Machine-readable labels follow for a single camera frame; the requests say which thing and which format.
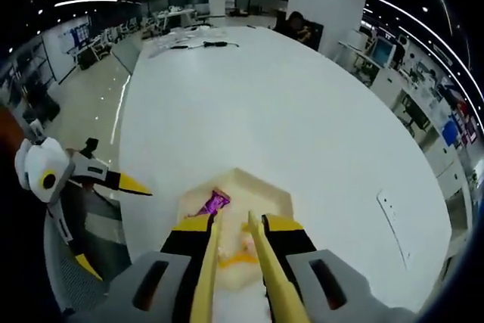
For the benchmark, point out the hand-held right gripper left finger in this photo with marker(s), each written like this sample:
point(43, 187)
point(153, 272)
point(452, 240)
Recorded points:
point(177, 241)

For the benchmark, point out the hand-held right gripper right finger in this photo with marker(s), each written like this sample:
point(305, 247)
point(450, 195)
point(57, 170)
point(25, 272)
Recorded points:
point(298, 241)

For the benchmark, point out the black office chair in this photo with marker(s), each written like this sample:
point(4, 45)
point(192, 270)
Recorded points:
point(317, 35)

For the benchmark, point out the yellow food tongs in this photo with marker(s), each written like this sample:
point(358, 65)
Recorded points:
point(206, 281)

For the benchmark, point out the white computer monitor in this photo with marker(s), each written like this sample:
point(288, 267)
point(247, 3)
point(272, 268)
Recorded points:
point(382, 51)

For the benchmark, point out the beige hexagonal container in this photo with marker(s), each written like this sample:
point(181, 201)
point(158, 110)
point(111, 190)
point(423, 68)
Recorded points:
point(246, 194)

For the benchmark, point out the clear yellow food packet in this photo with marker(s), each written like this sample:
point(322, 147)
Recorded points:
point(238, 258)

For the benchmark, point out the purple food packet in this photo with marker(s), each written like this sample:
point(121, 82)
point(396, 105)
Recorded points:
point(213, 204)

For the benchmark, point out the blue storage box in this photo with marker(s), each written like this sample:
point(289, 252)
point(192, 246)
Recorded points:
point(450, 133)

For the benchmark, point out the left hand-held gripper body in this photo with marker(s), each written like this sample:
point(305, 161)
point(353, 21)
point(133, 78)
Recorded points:
point(41, 164)

